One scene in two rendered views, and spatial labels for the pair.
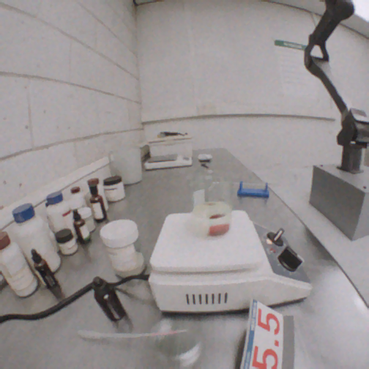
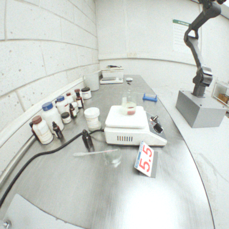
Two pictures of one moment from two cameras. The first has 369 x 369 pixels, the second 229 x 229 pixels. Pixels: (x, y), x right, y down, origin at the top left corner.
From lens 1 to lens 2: 0.08 m
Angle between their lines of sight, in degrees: 14
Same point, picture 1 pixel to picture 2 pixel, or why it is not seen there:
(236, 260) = (136, 124)
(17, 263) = (45, 128)
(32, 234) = (52, 115)
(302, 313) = (162, 152)
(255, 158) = (155, 81)
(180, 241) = (116, 116)
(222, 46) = (142, 21)
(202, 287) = (123, 133)
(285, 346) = (153, 163)
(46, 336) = (58, 158)
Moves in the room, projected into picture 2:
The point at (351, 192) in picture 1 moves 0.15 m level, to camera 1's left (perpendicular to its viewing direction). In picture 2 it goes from (193, 105) to (165, 106)
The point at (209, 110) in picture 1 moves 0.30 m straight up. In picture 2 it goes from (133, 55) to (132, 36)
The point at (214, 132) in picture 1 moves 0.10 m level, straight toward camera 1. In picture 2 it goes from (135, 66) to (135, 67)
